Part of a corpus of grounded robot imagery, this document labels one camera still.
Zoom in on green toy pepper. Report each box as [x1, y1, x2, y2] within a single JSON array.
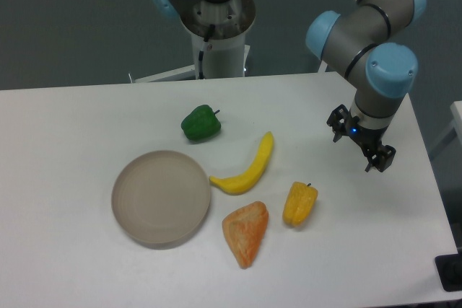
[[180, 105, 221, 141]]

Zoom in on yellow toy pepper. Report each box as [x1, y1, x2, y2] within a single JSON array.
[[282, 182, 318, 227]]

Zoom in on white furniture at right edge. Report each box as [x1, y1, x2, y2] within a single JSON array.
[[428, 100, 461, 161]]

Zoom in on black cable on pedestal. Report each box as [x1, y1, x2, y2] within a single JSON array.
[[197, 23, 216, 80]]

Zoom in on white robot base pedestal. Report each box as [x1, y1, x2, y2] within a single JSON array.
[[133, 0, 256, 83]]

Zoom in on beige round plate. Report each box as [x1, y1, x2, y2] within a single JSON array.
[[111, 150, 212, 248]]

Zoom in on yellow toy banana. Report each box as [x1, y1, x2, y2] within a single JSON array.
[[209, 131, 274, 195]]

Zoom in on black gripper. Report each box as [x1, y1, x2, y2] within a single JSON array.
[[326, 105, 396, 172]]

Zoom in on black device at table edge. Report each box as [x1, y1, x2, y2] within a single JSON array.
[[435, 253, 461, 292]]

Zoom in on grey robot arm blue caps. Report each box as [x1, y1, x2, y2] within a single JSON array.
[[152, 0, 427, 171]]

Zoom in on orange toy bread slice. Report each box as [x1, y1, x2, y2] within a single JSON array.
[[222, 201, 269, 269]]

